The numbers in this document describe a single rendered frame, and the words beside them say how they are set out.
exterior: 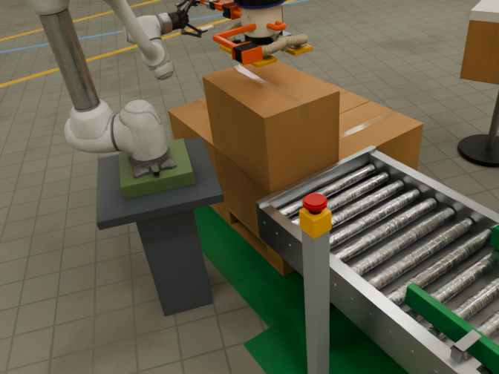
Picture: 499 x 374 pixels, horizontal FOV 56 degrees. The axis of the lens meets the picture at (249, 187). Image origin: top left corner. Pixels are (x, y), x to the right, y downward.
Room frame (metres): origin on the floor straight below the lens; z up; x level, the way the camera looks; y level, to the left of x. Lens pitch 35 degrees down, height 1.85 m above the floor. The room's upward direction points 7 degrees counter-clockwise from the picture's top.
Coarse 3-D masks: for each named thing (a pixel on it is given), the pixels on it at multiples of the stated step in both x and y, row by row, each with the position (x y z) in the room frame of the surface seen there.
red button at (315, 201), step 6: (306, 198) 1.05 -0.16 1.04; (312, 198) 1.05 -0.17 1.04; (318, 198) 1.05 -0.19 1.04; (324, 198) 1.04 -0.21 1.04; (306, 204) 1.03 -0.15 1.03; (312, 204) 1.02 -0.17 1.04; (318, 204) 1.02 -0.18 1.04; (324, 204) 1.02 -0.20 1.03; (312, 210) 1.01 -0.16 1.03; (318, 210) 1.01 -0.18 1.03
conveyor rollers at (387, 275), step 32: (320, 192) 1.72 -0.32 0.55; (352, 192) 1.70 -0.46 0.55; (384, 192) 1.67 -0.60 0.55; (416, 192) 1.64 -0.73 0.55; (352, 224) 1.48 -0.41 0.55; (384, 224) 1.46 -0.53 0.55; (352, 256) 1.32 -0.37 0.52; (384, 256) 1.28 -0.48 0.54; (416, 256) 1.26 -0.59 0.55; (448, 256) 1.23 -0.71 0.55; (448, 288) 1.09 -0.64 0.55; (416, 320) 0.98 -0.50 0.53
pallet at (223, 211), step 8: (216, 208) 2.38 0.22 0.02; (224, 208) 2.25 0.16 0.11; (224, 216) 2.27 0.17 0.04; (232, 216) 2.21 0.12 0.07; (232, 224) 2.20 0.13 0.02; (240, 224) 2.19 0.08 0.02; (240, 232) 2.12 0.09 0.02; (248, 232) 2.11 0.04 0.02; (248, 240) 2.04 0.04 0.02; (256, 240) 2.03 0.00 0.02; (256, 248) 1.97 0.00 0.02; (264, 248) 1.96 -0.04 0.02; (264, 256) 1.90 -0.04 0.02; (272, 256) 1.83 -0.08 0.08; (280, 256) 1.76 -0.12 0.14; (272, 264) 1.84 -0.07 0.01; (280, 264) 1.77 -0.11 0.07; (288, 264) 1.76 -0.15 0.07; (280, 272) 1.77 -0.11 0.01; (288, 272) 1.76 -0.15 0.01
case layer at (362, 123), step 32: (352, 96) 2.67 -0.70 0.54; (192, 128) 2.50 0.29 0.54; (352, 128) 2.27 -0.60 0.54; (384, 128) 2.23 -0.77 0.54; (416, 128) 2.21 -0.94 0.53; (224, 160) 2.18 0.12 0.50; (416, 160) 2.23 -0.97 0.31; (224, 192) 2.23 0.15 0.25; (256, 192) 1.91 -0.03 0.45; (256, 224) 1.95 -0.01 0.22
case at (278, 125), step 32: (224, 96) 2.07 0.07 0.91; (256, 96) 1.97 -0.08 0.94; (288, 96) 1.93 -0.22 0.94; (320, 96) 1.89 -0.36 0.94; (224, 128) 2.12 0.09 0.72; (256, 128) 1.82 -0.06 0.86; (288, 128) 1.80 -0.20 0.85; (320, 128) 1.88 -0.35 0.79; (256, 160) 1.85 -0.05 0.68; (288, 160) 1.80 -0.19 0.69; (320, 160) 1.88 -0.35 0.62
